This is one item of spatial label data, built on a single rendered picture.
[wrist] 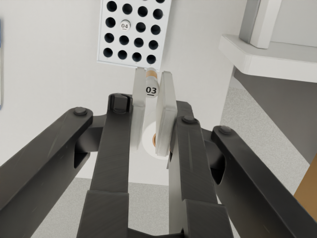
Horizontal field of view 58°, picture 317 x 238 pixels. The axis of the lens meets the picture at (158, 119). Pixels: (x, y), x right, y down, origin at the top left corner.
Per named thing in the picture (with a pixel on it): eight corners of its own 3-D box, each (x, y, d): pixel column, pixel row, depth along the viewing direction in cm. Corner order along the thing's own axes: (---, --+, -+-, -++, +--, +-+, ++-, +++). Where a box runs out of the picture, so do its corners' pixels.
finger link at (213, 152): (176, 138, 14) (237, 146, 14) (171, 98, 18) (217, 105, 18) (171, 164, 14) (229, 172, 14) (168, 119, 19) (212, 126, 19)
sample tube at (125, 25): (131, 27, 39) (129, 32, 35) (122, 25, 39) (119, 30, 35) (132, 17, 38) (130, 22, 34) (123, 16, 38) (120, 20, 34)
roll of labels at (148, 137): (134, 121, 46) (132, 132, 42) (173, 100, 44) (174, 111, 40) (156, 153, 48) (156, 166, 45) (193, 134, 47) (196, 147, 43)
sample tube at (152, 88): (156, 80, 25) (158, 100, 21) (143, 78, 25) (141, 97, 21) (159, 66, 25) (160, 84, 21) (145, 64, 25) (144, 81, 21)
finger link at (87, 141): (125, 159, 14) (63, 152, 14) (130, 115, 19) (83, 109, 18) (129, 132, 13) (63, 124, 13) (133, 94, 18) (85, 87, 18)
